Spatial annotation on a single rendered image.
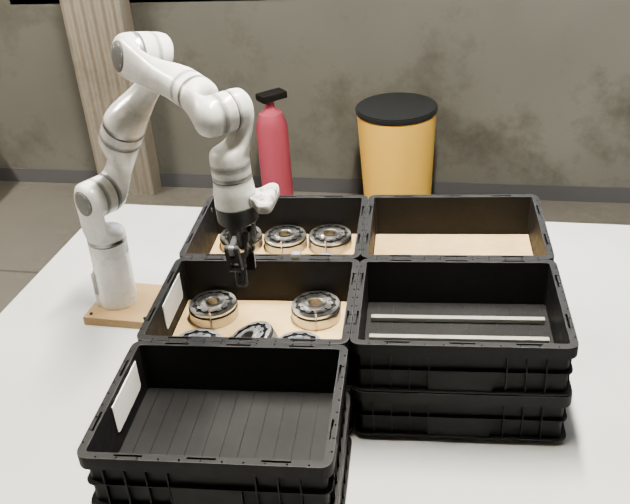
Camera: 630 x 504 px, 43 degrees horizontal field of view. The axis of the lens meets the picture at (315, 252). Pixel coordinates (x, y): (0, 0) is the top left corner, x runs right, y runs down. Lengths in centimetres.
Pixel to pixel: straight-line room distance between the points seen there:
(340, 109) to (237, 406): 259
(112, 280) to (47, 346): 21
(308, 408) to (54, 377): 66
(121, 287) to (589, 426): 110
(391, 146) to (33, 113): 201
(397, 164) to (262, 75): 86
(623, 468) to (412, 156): 216
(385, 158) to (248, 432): 222
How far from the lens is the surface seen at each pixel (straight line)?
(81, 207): 189
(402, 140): 343
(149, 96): 167
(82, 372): 186
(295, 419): 143
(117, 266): 194
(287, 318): 167
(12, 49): 444
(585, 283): 206
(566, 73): 378
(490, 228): 196
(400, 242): 193
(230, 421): 145
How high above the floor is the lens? 179
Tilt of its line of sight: 30 degrees down
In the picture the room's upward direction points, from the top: 4 degrees counter-clockwise
